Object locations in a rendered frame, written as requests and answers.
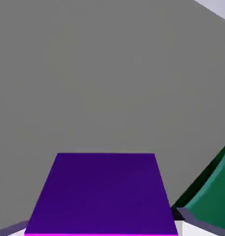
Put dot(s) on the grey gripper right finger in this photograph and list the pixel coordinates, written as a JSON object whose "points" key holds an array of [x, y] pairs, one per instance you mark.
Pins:
{"points": [[193, 228]]}

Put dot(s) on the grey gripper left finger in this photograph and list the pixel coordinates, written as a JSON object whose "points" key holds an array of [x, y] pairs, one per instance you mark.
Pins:
{"points": [[11, 231]]}

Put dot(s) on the small purple cube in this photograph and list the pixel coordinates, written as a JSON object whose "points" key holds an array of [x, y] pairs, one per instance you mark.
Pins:
{"points": [[103, 193]]}

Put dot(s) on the large green box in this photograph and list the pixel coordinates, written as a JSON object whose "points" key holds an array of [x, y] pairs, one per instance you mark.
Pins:
{"points": [[214, 195]]}

